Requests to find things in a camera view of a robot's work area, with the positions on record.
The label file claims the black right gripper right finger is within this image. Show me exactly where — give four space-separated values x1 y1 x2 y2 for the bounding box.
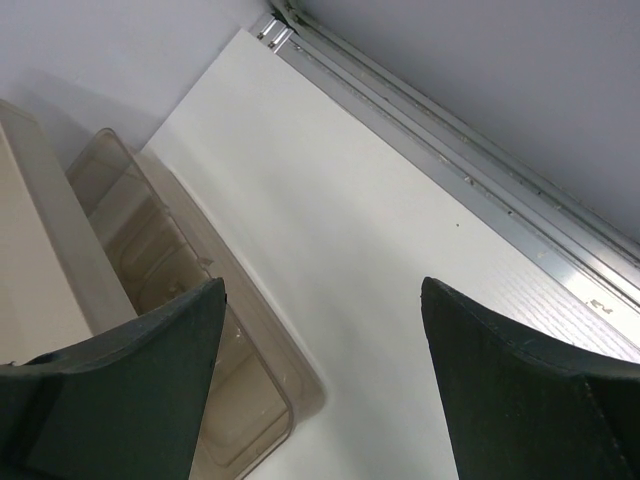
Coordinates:
421 277 639 479

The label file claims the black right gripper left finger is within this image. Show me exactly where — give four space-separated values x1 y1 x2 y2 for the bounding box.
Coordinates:
1 278 227 479

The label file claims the translucent brown plastic toolbox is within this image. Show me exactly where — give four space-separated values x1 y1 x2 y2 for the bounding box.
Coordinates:
1 103 324 479

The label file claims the right side aluminium rail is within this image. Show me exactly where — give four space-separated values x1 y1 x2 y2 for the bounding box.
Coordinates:
251 10 639 342

